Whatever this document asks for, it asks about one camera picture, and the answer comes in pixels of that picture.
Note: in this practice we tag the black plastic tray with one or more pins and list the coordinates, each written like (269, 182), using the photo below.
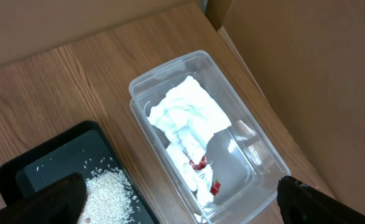
(83, 148)

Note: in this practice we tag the white napkin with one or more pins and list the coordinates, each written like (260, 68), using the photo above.
(189, 118)

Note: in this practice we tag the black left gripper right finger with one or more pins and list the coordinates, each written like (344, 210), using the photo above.
(300, 203)

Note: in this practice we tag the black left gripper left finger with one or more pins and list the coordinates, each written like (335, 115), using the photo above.
(60, 202)

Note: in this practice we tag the red snack wrapper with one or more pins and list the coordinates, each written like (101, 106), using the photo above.
(215, 185)

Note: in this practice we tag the clear plastic bin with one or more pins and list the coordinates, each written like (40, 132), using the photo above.
(244, 161)

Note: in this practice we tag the pile of white rice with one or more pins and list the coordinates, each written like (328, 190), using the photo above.
(110, 197)

